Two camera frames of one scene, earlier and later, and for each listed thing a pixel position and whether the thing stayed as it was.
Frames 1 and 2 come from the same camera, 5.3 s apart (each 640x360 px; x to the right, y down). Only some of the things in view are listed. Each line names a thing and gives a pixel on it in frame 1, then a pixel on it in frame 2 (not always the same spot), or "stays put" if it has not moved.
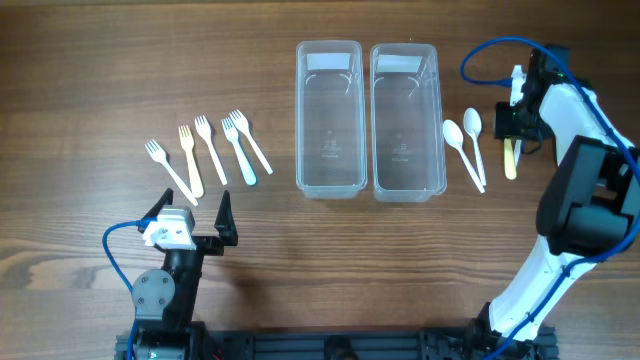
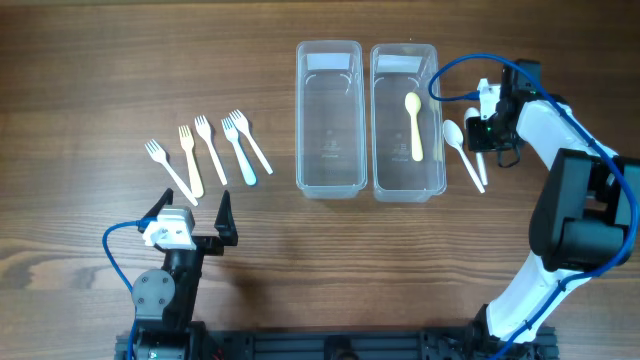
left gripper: (213, 245) stays put
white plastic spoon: (473, 125) stays put
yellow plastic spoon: (509, 159) → (414, 104)
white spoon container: (453, 135) stays put
